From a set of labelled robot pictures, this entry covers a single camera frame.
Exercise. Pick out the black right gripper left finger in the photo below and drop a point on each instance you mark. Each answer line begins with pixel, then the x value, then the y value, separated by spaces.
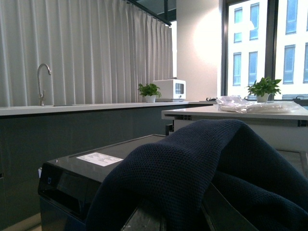
pixel 145 217

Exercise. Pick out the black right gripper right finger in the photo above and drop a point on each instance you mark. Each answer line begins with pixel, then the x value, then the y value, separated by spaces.
pixel 220 215

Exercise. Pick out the navy blue knit garment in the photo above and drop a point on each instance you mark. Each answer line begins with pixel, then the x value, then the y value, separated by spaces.
pixel 175 172

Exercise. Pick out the grey front-load washing machine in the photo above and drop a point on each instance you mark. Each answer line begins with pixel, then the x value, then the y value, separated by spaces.
pixel 68 185

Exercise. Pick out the white label sticker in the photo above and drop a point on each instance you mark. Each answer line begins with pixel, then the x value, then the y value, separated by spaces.
pixel 100 159

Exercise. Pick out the white island counter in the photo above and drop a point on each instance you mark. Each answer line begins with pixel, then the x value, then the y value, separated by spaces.
pixel 286 131

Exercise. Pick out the clear plastic bag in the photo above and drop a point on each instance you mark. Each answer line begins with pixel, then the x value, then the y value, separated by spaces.
pixel 238 105

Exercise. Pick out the left potted green plant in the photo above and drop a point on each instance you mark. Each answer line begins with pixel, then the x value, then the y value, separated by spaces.
pixel 150 92

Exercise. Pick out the potted green plant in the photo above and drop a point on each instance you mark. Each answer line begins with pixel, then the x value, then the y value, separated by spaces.
pixel 264 88
pixel 150 92

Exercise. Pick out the white countertop oven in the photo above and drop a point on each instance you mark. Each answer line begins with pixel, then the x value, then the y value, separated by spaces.
pixel 172 90

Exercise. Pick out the right potted green plant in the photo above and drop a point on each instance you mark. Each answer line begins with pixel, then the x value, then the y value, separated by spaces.
pixel 264 88

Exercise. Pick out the dark kitchen counter cabinet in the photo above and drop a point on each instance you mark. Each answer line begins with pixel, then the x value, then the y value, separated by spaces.
pixel 27 141

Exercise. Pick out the chrome gooseneck faucet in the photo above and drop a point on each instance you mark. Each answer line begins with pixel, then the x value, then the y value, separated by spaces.
pixel 41 90

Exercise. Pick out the white pleated curtain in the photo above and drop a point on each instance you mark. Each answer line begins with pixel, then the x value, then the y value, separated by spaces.
pixel 99 51

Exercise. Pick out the black window frame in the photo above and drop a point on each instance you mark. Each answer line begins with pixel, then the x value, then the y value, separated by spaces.
pixel 265 38

